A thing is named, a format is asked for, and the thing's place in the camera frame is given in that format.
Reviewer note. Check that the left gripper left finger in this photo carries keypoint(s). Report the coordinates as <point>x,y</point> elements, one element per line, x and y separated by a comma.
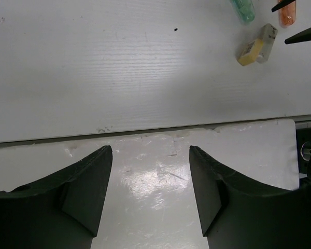
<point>61,210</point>

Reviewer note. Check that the green transparent case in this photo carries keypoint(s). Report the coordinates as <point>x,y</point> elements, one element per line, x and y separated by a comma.
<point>245,10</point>

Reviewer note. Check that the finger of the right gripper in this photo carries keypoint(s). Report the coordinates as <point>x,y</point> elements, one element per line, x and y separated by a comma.
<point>303,36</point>
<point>281,4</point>

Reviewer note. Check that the orange transparent case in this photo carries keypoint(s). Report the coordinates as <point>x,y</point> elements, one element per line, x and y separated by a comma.
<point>287,15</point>

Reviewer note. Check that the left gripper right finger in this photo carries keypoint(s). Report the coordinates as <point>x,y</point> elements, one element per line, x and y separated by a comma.
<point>236,211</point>

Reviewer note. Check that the yellow eraser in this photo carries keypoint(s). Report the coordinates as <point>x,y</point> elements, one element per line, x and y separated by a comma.
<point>250,52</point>

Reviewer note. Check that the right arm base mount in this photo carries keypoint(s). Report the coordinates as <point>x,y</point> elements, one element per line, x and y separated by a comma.
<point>303,144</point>

